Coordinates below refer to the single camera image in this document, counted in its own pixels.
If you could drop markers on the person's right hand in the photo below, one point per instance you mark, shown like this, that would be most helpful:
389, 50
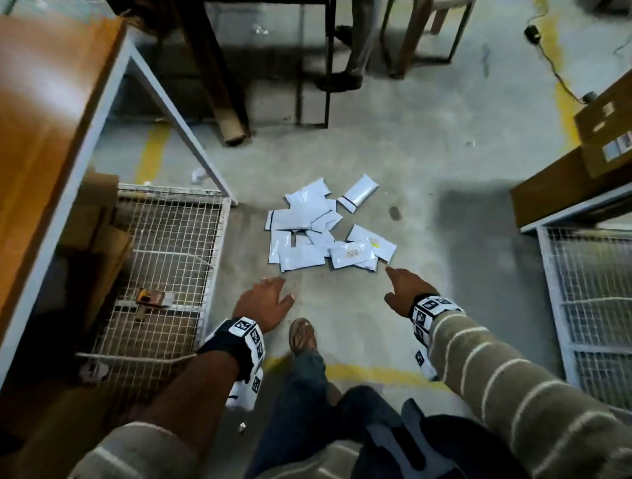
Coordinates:
410, 291

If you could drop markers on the person's left hand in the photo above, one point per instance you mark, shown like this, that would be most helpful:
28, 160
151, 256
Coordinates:
264, 303

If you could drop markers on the pile of white mailer packets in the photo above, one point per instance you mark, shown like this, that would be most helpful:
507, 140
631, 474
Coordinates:
306, 217

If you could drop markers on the person's right forearm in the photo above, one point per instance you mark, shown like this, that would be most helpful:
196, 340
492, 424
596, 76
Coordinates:
518, 404

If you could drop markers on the person's left forearm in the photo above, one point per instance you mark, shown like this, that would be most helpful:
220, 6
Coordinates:
187, 409

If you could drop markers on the person's left leg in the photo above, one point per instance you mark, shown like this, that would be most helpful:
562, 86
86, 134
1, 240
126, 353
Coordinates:
301, 409

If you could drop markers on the person's leg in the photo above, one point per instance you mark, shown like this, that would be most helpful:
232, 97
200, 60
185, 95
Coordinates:
301, 409
370, 409

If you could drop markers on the person's right leg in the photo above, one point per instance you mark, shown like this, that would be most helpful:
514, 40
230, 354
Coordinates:
370, 409

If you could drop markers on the person's torso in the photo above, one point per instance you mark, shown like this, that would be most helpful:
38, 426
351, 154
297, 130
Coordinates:
321, 464

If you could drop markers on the right wrist marker band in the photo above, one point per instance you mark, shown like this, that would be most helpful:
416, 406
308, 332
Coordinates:
429, 308

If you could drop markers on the wrist marker band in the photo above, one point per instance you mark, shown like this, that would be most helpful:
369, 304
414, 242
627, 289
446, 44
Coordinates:
429, 308
232, 343

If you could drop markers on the left wrist marker band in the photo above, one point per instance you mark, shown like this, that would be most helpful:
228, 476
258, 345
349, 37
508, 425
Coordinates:
232, 343

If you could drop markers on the small orange tool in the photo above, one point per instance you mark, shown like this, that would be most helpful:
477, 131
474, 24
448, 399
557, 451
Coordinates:
150, 298

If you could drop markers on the crumpled white paper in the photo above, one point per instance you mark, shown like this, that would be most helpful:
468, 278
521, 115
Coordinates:
198, 174

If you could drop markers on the black waist pack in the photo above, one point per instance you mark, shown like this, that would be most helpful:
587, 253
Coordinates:
444, 449

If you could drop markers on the plain brown cardboard box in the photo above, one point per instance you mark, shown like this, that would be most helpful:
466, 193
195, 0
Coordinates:
548, 192

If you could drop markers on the upright folded cardboard box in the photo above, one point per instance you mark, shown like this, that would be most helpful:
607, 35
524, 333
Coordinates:
99, 237

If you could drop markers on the brown cardboard tube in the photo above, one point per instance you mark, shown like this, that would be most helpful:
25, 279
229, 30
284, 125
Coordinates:
217, 84

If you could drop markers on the beige plastic stool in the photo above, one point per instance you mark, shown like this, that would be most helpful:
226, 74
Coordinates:
410, 39

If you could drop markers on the brown box with white labels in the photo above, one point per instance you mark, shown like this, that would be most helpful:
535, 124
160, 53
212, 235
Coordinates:
607, 133

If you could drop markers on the small black plug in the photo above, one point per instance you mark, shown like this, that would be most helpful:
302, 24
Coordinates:
531, 33

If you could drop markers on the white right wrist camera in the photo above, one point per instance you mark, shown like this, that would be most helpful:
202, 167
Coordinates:
425, 365

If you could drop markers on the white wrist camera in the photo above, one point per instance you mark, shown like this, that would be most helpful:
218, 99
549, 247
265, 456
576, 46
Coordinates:
244, 392
425, 365

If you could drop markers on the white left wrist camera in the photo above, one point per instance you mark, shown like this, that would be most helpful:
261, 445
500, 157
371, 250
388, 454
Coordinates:
244, 392

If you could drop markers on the black metal frame table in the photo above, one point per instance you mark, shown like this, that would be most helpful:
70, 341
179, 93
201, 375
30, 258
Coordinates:
328, 59

